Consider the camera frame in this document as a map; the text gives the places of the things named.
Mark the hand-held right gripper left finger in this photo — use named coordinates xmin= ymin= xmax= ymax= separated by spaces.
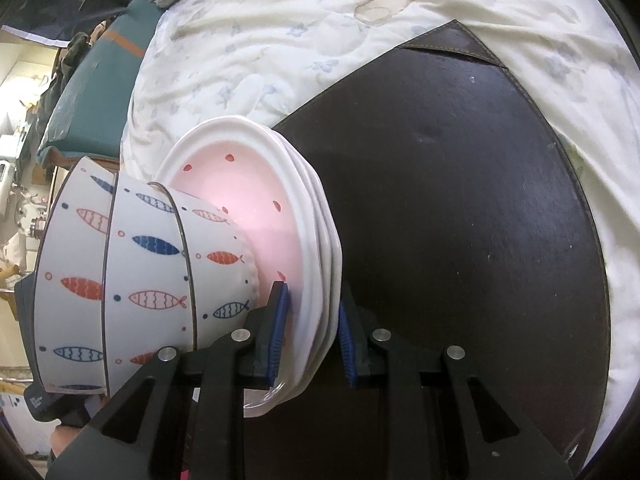
xmin=46 ymin=282 xmax=292 ymax=480

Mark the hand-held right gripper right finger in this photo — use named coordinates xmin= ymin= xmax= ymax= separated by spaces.
xmin=337 ymin=285 xmax=574 ymax=480

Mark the white fish print bowl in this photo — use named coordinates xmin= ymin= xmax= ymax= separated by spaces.
xmin=101 ymin=172 xmax=193 ymax=395
xmin=150 ymin=182 xmax=262 ymax=352
xmin=34 ymin=156 xmax=119 ymax=395

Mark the scalloped pink strawberry plate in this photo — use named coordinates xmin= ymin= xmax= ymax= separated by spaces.
xmin=280 ymin=135 xmax=344 ymax=361
xmin=270 ymin=129 xmax=332 ymax=397

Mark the large pink strawberry plate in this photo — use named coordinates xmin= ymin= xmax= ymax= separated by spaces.
xmin=155 ymin=116 xmax=316 ymax=419

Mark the person's left hand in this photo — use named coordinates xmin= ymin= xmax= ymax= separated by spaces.
xmin=49 ymin=425 xmax=87 ymax=467

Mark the dark leather mat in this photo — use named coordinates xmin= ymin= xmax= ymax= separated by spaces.
xmin=242 ymin=19 xmax=612 ymax=480

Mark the white bed sheet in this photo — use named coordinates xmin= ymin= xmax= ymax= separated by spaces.
xmin=119 ymin=0 xmax=640 ymax=466

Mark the pile of dark clothes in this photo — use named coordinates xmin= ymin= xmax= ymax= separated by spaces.
xmin=49 ymin=19 xmax=117 ymax=93

